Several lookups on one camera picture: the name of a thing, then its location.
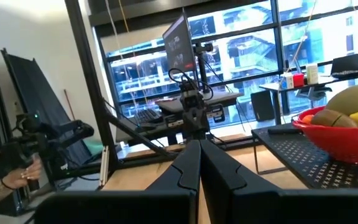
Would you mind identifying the red plastic colander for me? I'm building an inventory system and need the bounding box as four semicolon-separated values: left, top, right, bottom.
292;105;358;164

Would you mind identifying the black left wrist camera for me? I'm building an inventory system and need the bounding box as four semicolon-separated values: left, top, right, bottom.
180;90;199;108

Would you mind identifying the black monitor on stand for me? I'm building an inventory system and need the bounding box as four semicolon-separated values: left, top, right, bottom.
162;14;214;94

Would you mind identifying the black background desk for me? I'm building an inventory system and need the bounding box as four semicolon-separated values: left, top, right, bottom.
259;70;358;125

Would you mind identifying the black speaker box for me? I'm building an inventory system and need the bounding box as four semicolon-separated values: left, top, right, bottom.
250;90;275;122

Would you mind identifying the black operator desk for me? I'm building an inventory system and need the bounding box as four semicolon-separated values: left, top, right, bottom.
126;111;245;147

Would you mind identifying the grey office chair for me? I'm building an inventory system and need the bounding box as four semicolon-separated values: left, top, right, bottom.
295;85;334;102

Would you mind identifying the brown sliceable toy kiwi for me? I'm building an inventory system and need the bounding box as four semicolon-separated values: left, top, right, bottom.
310;108;358;128

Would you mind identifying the pale yellow container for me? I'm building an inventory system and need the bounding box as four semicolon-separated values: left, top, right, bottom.
306;63;319;85

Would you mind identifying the black perforated metal shelf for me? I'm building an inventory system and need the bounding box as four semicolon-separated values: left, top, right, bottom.
250;123;358;190

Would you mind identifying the black open laptop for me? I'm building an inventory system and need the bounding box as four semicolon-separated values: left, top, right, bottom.
330;52;358;78

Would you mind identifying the black wristband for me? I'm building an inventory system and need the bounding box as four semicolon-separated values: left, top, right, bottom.
0;179;14;191

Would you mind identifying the person's hand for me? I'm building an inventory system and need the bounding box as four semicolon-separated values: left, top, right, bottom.
1;157;43;190

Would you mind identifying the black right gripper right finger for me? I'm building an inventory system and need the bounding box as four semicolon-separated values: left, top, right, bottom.
200;139;358;224

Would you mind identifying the silver aluminium bracket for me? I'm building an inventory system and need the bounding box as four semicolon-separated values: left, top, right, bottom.
99;145;110;187

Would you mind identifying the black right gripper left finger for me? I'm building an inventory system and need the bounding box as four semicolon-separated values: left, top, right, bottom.
34;139;201;224

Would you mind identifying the olive green toy kiwi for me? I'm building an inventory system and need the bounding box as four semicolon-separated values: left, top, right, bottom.
325;84;358;116

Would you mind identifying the red container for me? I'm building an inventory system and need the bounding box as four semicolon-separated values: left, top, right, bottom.
293;73;305;88

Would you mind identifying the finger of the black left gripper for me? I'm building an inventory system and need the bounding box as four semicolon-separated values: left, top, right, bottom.
195;108;209;130
183;108;196;131

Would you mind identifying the black keyboard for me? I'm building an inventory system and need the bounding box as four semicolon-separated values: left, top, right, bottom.
131;108;164;126

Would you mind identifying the teal object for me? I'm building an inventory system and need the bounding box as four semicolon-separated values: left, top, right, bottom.
82;138;105;157

